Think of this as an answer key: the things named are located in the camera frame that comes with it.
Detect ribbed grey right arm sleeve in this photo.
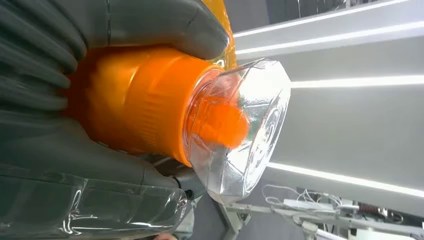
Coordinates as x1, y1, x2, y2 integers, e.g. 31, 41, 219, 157
0, 0, 88, 112

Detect grey metal frame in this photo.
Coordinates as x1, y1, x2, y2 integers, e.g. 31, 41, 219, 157
219, 201, 424, 240

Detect white cable bundle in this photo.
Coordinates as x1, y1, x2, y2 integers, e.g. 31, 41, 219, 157
261, 184, 344, 208

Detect white power adapter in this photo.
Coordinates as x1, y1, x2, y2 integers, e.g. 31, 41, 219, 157
283, 198, 334, 212

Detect white ceiling light strip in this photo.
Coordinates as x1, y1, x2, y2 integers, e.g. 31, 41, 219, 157
290, 74, 424, 89
233, 0, 413, 38
235, 21, 424, 56
266, 161, 424, 199

